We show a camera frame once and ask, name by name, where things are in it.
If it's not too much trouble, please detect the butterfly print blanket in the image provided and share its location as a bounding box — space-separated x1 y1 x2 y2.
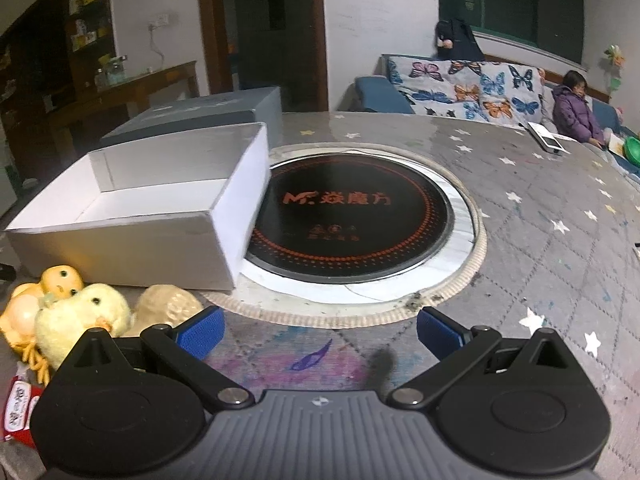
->
385 55 546 123

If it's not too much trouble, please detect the grey star-print quilted desktop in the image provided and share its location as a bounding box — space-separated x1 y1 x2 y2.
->
0 110 640 480

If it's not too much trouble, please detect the pale orange round toy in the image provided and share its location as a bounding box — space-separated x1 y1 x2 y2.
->
0 282 46 348

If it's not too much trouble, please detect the brown wooden door frame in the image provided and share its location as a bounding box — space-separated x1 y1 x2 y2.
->
196 0 331 111

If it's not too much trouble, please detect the grey-blue box lid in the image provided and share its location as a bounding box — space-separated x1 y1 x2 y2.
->
100 86 283 153

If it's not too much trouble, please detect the glass jar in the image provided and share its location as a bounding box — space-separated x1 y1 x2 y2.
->
95 57 126 88

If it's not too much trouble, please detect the cream walnut-shaped toy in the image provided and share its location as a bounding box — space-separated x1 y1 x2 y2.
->
131 284 205 338

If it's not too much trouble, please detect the white flat box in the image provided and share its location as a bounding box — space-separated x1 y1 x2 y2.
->
527 121 571 155

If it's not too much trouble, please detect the large yellow chick plush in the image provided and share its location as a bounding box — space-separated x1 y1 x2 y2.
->
34 283 133 386

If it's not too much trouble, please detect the black backpack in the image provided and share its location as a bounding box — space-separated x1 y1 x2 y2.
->
434 19 485 62

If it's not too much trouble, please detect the dark wooden shelf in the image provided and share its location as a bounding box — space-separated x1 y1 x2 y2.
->
0 0 116 186

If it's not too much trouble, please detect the red white snack packet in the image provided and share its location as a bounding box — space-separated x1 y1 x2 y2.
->
0 365 46 443

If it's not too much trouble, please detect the green framed window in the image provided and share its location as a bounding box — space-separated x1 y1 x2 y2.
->
437 0 586 61

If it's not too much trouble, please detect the white power cable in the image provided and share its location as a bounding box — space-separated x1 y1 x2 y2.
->
149 25 166 67

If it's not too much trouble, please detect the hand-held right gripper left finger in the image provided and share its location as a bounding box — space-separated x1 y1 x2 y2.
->
57 305 257 412

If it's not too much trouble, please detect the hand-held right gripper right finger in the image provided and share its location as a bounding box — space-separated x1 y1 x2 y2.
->
385 306 583 411

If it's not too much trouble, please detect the black round induction cooker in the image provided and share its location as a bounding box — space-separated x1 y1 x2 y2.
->
242 152 457 287

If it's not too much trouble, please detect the white cardboard box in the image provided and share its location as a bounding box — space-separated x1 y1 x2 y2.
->
4 121 273 292

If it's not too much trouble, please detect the small yellow chick plush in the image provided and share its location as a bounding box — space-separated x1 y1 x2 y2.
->
40 266 85 301

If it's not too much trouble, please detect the brown wooden side desk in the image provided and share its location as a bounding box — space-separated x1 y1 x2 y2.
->
47 61 201 141

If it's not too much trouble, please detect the blue sofa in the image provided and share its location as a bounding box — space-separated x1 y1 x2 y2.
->
337 52 640 181

